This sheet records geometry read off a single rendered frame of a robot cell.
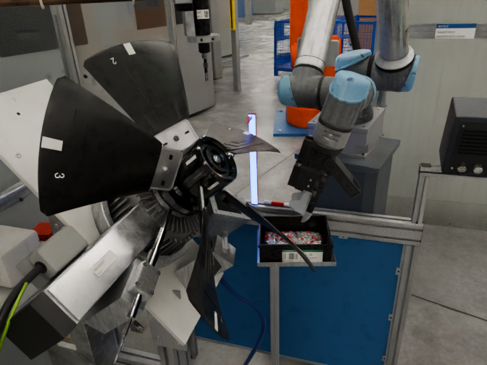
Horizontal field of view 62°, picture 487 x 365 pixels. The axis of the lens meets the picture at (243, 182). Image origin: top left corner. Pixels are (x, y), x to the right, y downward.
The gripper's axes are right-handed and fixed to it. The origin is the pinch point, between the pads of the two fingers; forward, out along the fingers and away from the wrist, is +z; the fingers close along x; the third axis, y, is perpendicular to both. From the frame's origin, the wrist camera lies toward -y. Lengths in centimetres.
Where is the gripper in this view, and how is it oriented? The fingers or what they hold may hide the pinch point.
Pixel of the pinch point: (306, 218)
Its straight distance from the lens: 99.6
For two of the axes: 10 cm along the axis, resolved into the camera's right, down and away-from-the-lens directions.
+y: -9.2, -3.6, 1.4
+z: -2.5, 8.3, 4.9
